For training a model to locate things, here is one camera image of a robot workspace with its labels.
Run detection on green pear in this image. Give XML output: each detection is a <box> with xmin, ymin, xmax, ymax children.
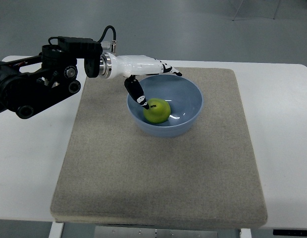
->
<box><xmin>143</xmin><ymin>98</ymin><xmax>171</xmax><ymax>124</ymax></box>

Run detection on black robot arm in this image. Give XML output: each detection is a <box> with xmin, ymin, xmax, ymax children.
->
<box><xmin>0</xmin><ymin>36</ymin><xmax>102</xmax><ymax>119</ymax></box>

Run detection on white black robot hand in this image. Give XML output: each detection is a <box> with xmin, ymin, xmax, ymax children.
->
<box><xmin>99</xmin><ymin>53</ymin><xmax>182</xmax><ymax>110</ymax></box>

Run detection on white table frame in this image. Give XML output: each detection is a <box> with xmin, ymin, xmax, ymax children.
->
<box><xmin>48</xmin><ymin>222</ymin><xmax>307</xmax><ymax>238</ymax></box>

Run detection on black cable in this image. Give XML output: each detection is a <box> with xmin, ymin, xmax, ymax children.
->
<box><xmin>97</xmin><ymin>25</ymin><xmax>118</xmax><ymax>53</ymax></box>

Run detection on grey felt mat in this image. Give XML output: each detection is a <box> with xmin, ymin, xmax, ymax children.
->
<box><xmin>50</xmin><ymin>68</ymin><xmax>268</xmax><ymax>230</ymax></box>

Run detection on blue ceramic bowl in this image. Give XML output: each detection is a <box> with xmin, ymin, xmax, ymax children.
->
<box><xmin>127</xmin><ymin>74</ymin><xmax>204</xmax><ymax>137</ymax></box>

